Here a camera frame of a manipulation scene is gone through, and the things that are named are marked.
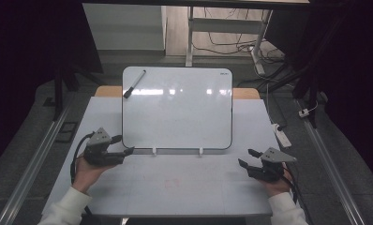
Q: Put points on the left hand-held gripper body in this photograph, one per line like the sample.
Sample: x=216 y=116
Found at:
x=98 y=153

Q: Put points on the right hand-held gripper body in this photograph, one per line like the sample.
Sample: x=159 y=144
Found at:
x=270 y=170

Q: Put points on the white dry-erase board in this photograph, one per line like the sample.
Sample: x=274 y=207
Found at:
x=178 y=115

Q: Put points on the person's right hand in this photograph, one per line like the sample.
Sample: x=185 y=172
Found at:
x=278 y=187

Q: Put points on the person's left hand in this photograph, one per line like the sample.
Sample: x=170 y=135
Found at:
x=86 y=176

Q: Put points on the white plastic board stand clip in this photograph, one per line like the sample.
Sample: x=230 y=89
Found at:
x=201 y=152
x=154 y=152

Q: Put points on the white power strip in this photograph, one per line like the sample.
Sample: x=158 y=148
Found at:
x=282 y=136

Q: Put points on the black floor plate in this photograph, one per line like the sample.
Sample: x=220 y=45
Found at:
x=67 y=132

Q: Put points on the black and white marker pen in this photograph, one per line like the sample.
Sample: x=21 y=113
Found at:
x=134 y=84

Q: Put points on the small white adapter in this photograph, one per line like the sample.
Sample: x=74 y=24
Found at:
x=304 y=112

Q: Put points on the black metal stand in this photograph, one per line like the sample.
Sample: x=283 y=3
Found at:
x=312 y=90
x=59 y=93

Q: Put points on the white cabinet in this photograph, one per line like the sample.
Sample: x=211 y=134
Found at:
x=125 y=28

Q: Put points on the aluminium floor rail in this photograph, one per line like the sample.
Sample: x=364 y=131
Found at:
x=334 y=175
x=31 y=168

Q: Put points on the grey metal desk frame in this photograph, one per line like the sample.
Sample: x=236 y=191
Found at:
x=225 y=25

